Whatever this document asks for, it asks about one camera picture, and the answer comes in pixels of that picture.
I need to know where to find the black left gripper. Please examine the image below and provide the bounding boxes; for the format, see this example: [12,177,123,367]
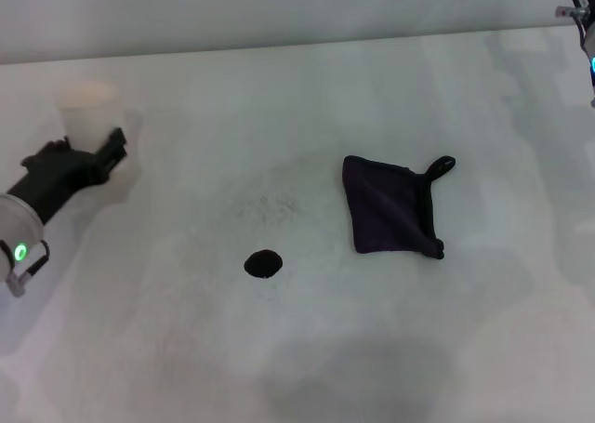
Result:
[7,126,129,227]

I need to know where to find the white paper cup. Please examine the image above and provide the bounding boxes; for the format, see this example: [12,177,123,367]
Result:
[59,80,126,151]

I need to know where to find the dark purple rag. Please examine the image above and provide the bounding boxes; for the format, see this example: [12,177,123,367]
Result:
[342,154,456,260]

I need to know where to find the black water stain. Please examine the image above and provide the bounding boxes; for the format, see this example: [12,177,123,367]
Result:
[243,248,284,280]

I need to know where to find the left wrist cable with connector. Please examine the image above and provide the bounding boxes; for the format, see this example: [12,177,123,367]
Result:
[5,239,50,298]

